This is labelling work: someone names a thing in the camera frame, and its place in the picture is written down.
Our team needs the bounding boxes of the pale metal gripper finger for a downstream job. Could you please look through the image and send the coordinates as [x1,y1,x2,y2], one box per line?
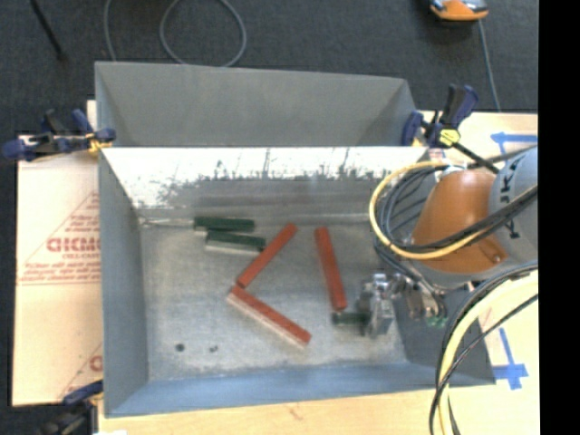
[359,274,392,311]
[362,307,396,338]

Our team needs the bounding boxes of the dark green block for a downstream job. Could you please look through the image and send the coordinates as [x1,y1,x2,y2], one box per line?
[203,229,267,256]
[193,216,256,234]
[331,311,371,327]

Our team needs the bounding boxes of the red-brown flat block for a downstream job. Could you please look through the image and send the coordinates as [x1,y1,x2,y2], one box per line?
[225,285,314,351]
[236,222,300,290]
[314,226,349,314]

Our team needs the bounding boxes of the grey metal bin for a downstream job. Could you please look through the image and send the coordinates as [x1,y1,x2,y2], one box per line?
[93,60,497,419]

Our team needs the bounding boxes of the brown cardboard board, red print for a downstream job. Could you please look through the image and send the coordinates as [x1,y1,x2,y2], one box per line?
[10,99,106,408]

